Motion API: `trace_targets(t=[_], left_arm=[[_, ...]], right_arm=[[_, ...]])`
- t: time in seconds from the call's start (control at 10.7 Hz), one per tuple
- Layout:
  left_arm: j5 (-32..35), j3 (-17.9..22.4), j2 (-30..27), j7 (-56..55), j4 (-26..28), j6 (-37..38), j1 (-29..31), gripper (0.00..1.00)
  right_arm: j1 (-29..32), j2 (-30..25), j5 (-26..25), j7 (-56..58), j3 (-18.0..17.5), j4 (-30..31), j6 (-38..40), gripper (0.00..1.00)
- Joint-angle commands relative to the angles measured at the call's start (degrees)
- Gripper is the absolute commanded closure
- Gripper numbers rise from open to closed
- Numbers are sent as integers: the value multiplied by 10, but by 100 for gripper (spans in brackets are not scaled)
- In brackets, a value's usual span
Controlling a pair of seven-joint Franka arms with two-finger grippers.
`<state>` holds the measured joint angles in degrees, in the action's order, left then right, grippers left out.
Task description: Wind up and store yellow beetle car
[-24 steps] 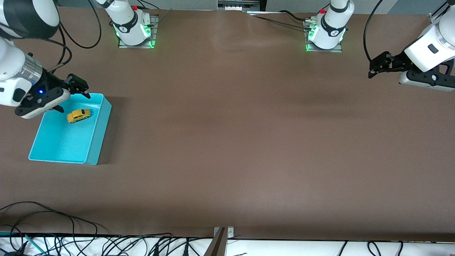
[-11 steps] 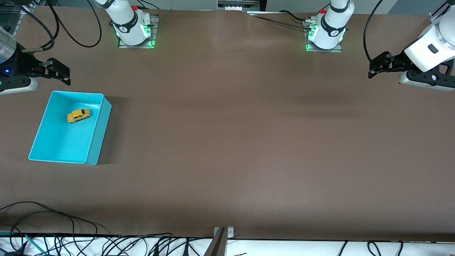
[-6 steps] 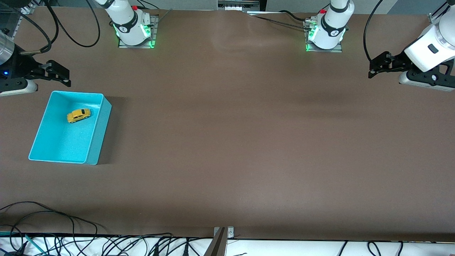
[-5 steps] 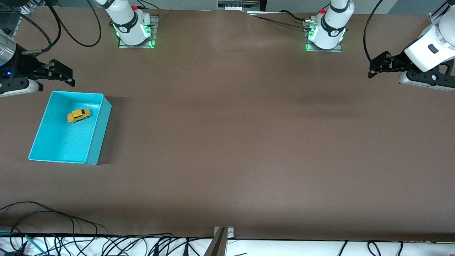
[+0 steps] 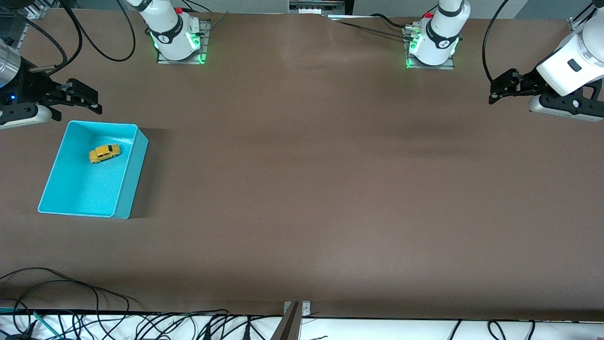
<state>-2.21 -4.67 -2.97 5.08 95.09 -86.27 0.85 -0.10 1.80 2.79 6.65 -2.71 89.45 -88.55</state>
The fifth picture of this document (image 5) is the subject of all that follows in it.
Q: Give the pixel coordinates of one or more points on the metal rail fixture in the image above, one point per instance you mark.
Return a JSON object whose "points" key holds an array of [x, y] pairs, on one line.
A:
{"points": [[316, 7]]}

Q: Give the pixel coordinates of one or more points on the dark grey camera pole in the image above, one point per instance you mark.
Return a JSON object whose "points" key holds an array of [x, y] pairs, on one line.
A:
{"points": [[288, 328]]}

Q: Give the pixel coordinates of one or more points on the aluminium frame profile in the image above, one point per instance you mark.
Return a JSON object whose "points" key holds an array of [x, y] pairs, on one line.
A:
{"points": [[576, 21], [38, 10]]}

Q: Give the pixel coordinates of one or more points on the turquoise plastic bin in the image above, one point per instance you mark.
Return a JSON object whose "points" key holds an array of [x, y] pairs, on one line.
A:
{"points": [[89, 193]]}

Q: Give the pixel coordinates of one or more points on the yellow beetle toy car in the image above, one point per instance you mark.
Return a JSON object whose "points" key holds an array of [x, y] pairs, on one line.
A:
{"points": [[104, 153]]}

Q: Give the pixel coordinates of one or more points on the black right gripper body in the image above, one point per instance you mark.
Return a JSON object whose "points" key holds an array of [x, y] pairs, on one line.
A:
{"points": [[29, 88]]}

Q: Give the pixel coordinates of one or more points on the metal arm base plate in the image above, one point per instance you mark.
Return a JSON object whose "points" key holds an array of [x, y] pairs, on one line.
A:
{"points": [[432, 67], [206, 45]]}

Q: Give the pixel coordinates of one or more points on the small metal bracket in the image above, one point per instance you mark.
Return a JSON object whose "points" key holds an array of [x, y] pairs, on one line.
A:
{"points": [[306, 309]]}

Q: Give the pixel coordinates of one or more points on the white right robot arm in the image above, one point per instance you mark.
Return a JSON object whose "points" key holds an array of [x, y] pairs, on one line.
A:
{"points": [[167, 28]]}

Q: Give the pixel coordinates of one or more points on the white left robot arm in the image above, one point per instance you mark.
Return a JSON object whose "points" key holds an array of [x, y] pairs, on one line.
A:
{"points": [[441, 28]]}

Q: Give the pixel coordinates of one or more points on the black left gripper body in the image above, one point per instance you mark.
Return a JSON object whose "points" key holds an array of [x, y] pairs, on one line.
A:
{"points": [[527, 80]]}

